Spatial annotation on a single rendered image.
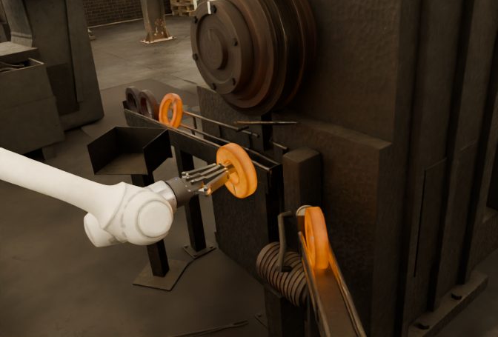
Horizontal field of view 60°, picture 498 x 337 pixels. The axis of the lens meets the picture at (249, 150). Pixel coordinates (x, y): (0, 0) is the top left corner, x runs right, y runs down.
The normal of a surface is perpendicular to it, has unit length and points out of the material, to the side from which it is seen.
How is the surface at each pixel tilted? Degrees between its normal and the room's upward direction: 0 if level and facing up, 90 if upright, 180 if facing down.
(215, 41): 90
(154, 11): 90
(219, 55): 90
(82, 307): 0
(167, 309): 0
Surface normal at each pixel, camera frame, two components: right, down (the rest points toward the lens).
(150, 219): 0.62, -0.04
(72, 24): 0.70, 0.25
